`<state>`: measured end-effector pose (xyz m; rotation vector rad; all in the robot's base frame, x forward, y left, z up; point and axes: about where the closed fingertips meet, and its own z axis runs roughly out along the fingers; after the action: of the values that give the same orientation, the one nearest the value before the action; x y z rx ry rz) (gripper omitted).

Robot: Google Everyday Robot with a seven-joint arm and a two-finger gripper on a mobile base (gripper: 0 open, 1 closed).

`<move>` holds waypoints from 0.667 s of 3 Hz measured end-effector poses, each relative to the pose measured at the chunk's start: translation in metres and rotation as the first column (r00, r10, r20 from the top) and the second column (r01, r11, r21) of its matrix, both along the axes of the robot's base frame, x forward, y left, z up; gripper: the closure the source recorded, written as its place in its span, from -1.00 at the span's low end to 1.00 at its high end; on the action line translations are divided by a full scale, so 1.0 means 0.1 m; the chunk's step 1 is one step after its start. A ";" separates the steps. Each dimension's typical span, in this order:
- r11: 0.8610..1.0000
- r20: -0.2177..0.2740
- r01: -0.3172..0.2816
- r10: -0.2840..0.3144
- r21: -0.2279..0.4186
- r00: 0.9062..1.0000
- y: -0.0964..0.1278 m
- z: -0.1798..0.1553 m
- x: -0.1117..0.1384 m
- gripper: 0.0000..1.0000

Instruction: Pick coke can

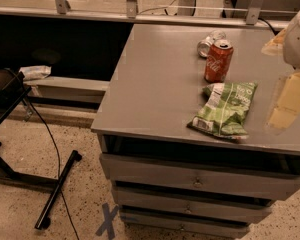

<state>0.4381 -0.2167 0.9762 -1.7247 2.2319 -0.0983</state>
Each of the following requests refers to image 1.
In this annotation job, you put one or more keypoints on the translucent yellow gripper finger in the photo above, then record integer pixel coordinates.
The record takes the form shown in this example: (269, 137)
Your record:
(275, 45)
(287, 106)

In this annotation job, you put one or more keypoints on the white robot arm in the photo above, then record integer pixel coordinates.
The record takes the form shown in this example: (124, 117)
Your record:
(291, 49)

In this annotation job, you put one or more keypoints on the red coke can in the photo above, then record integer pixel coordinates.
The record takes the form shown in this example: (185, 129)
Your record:
(218, 61)

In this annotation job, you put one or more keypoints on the silver can lying down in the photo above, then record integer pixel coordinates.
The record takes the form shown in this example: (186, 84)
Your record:
(204, 45)

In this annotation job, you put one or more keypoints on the green chip bag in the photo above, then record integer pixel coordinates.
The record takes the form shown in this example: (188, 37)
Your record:
(224, 113)

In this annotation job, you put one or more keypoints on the grey drawer cabinet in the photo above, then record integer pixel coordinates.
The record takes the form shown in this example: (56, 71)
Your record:
(187, 155)

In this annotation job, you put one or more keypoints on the top grey drawer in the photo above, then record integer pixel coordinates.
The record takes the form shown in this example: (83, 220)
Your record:
(199, 178)

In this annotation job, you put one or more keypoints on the grey drawer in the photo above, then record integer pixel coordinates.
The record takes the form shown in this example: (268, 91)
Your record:
(184, 224)
(189, 205)
(199, 178)

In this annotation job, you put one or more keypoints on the bottom grey drawer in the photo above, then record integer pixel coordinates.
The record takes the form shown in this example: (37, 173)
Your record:
(184, 224)

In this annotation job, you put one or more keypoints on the middle grey drawer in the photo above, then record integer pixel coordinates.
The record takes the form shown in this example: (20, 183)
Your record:
(189, 205)

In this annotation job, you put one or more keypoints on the crumpled white plastic bag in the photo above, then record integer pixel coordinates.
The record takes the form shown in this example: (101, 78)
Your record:
(35, 72)

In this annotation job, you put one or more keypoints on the black rolling stand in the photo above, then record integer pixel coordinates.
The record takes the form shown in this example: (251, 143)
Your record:
(16, 133)

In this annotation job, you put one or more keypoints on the metal window rail frame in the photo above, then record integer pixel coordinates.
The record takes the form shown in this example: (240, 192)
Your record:
(246, 13)

